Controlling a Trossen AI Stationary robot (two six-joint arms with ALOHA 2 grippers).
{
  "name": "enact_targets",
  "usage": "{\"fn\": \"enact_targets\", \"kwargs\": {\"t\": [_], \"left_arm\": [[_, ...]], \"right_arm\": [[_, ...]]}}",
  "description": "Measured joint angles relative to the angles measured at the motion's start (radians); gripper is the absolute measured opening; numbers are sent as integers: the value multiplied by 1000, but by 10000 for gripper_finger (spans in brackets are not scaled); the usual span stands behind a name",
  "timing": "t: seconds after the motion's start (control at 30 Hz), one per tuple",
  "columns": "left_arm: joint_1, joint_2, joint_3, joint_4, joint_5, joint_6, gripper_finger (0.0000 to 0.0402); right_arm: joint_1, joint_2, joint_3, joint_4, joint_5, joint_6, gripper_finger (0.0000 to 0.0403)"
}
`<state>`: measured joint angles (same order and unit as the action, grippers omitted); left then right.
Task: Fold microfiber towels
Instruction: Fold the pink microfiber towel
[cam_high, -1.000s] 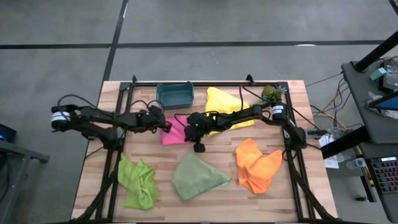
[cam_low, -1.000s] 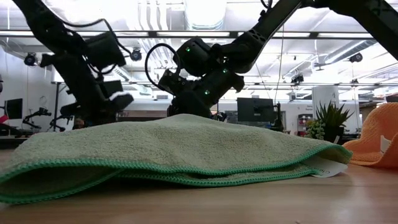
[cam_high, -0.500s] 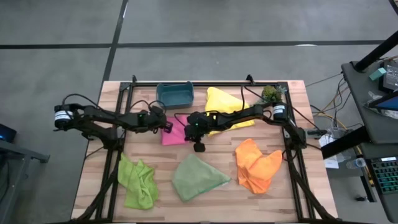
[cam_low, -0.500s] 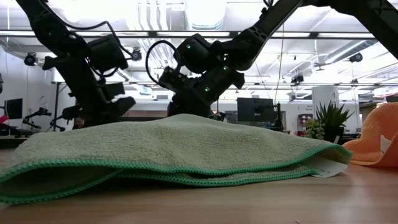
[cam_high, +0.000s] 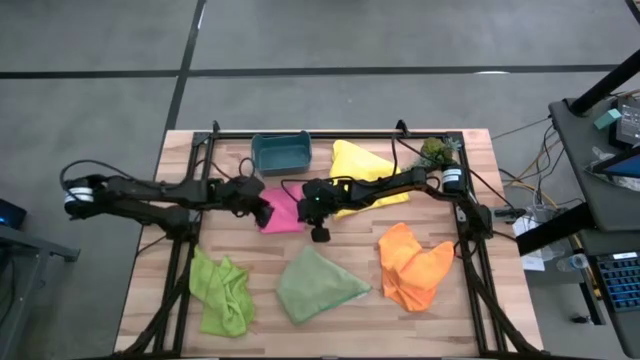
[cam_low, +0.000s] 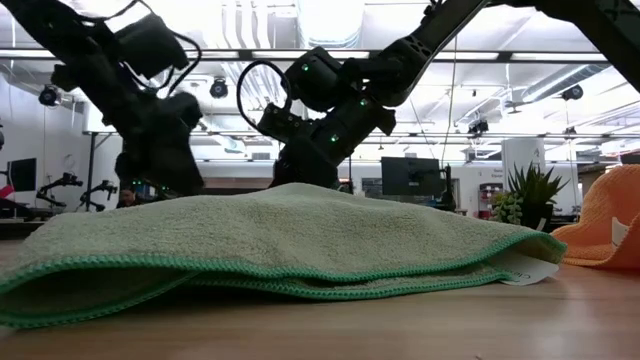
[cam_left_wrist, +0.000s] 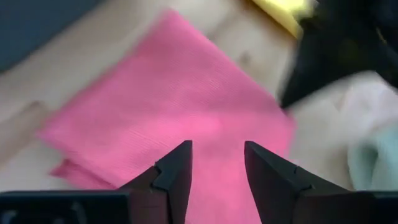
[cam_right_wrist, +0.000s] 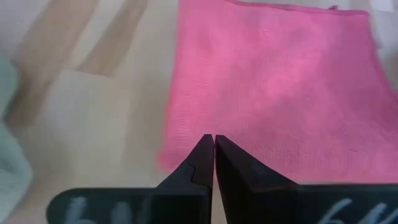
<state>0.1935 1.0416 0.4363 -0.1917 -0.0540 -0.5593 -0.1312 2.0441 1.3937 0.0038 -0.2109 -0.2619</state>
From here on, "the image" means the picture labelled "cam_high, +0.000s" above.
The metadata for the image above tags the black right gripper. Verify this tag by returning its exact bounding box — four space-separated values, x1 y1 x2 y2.
297 178 351 245

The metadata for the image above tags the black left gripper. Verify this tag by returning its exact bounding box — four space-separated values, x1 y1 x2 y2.
218 173 275 230

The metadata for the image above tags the pink microfiber towel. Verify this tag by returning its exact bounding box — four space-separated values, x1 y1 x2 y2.
257 184 307 235

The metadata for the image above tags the yellow microfiber towel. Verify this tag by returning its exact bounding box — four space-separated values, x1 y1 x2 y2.
328 139 411 221

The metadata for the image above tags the sage green microfiber towel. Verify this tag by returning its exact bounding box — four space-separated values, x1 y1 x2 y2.
276 244 373 325

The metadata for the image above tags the lime green microfiber towel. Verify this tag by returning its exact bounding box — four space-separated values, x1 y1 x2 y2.
188 244 256 339

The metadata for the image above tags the orange microfiber towel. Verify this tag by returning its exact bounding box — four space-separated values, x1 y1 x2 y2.
377 222 455 314

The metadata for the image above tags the blue-grey plastic bin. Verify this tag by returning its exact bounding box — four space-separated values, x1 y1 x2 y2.
250 130 314 177

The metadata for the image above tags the small green succulent plant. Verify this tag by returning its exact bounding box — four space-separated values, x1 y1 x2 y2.
409 136 461 171

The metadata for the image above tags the grey power strip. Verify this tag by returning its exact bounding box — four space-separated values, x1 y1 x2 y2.
492 206 527 224

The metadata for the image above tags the grey metal table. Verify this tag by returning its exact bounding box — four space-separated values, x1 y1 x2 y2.
0 224 81 360

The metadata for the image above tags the white paper sheet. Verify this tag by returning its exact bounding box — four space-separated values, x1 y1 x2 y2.
512 214 547 272

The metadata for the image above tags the black computer tower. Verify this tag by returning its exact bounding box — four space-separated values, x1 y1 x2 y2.
0 198 27 230

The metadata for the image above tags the clear plastic bottle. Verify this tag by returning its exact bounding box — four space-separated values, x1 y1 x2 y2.
556 253 592 274

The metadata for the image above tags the dark grey side desk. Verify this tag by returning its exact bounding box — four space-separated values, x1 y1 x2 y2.
514 97 640 359

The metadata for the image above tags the small teal box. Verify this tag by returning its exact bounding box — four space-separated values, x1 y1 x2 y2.
593 108 623 131

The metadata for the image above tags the black diagonal pole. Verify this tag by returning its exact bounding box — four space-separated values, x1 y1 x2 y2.
569 47 640 117

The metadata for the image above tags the backlit black keyboard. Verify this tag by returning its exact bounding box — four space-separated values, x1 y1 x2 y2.
594 251 640 314

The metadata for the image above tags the black electronic box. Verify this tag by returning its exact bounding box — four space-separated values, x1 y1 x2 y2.
614 97 640 147

